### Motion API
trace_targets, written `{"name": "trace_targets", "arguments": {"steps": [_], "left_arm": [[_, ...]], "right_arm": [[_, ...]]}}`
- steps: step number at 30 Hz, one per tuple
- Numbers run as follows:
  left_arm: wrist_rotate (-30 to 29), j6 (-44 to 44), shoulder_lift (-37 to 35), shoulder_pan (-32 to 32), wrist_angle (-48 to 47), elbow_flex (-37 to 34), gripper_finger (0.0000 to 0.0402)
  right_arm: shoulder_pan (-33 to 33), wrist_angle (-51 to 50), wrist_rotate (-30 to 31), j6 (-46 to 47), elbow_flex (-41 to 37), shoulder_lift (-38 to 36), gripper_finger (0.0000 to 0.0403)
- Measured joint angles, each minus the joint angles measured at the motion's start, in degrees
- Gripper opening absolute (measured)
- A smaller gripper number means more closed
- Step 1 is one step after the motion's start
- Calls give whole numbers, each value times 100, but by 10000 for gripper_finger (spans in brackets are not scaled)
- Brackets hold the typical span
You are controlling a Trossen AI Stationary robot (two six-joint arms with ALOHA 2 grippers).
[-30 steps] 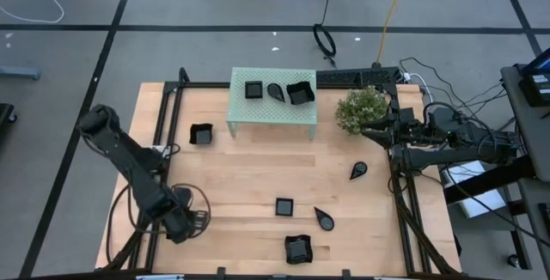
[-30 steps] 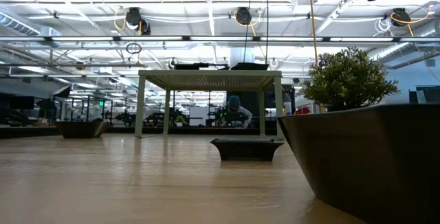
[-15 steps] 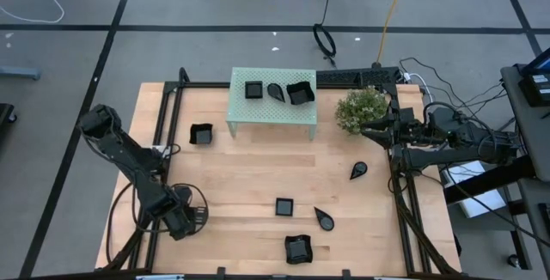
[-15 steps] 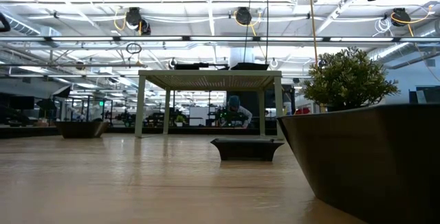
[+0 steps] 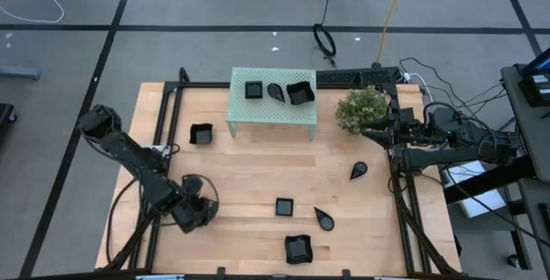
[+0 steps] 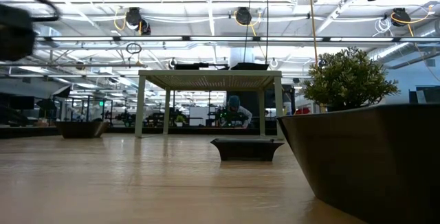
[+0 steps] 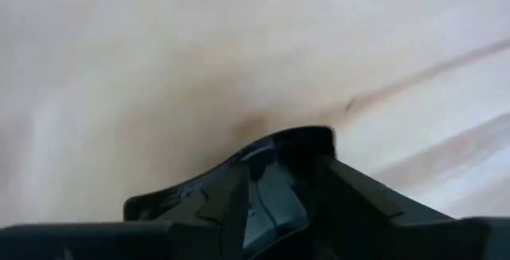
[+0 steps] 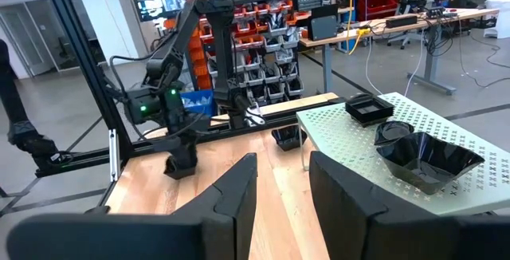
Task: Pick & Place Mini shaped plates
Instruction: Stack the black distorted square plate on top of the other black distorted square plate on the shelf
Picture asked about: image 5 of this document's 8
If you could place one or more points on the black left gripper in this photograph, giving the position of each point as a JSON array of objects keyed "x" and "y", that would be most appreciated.
[{"x": 191, "y": 217}]

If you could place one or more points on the white power adapter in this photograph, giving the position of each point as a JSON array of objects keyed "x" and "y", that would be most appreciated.
[{"x": 412, "y": 76}]

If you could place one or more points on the silver metal bar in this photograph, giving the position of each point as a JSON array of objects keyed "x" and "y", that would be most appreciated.
[{"x": 159, "y": 277}]

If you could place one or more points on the black square mini plate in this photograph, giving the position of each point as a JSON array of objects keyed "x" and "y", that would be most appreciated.
[
  {"x": 253, "y": 89},
  {"x": 284, "y": 207}
]

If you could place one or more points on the black caster wheel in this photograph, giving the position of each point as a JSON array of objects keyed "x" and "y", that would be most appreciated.
[{"x": 514, "y": 261}]

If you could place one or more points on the green artificial potted plant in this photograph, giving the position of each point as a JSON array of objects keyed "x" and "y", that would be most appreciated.
[{"x": 358, "y": 110}]

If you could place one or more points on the grey floor bar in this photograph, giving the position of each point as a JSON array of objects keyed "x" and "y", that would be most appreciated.
[{"x": 19, "y": 73}]

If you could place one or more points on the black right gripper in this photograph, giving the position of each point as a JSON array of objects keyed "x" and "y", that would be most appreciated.
[{"x": 408, "y": 132}]

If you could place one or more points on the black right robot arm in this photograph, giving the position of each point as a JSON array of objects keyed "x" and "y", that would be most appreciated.
[{"x": 455, "y": 155}]

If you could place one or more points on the black desk crossbar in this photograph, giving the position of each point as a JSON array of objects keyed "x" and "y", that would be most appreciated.
[{"x": 485, "y": 181}]

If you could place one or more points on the black teardrop mini plate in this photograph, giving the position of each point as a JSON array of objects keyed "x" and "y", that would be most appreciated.
[
  {"x": 325, "y": 222},
  {"x": 359, "y": 169},
  {"x": 277, "y": 93}
]

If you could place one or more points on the grey side desk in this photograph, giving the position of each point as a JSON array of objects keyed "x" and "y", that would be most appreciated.
[{"x": 530, "y": 134}]

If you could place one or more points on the black wavy square mini bowl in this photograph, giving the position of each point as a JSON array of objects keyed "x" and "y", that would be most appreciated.
[
  {"x": 201, "y": 135},
  {"x": 301, "y": 94},
  {"x": 298, "y": 250}
]

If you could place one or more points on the black laptop computer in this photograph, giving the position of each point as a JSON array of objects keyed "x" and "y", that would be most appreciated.
[{"x": 535, "y": 87}]

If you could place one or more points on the black chair base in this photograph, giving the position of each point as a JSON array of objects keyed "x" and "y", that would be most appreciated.
[{"x": 5, "y": 114}]

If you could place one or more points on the white box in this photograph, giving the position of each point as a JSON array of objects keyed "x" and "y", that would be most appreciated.
[{"x": 477, "y": 202}]

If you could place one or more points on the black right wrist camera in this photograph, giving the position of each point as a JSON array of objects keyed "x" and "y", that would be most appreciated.
[{"x": 406, "y": 117}]

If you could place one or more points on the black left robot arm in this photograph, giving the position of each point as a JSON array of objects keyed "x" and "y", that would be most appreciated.
[{"x": 124, "y": 147}]

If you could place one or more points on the mint green perforated shelf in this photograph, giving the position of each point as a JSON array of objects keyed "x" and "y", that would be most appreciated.
[{"x": 266, "y": 112}]

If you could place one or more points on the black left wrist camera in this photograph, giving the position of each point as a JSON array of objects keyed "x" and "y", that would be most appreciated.
[{"x": 192, "y": 184}]

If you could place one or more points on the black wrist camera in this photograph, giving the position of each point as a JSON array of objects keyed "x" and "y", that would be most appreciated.
[
  {"x": 406, "y": 117},
  {"x": 192, "y": 184}
]

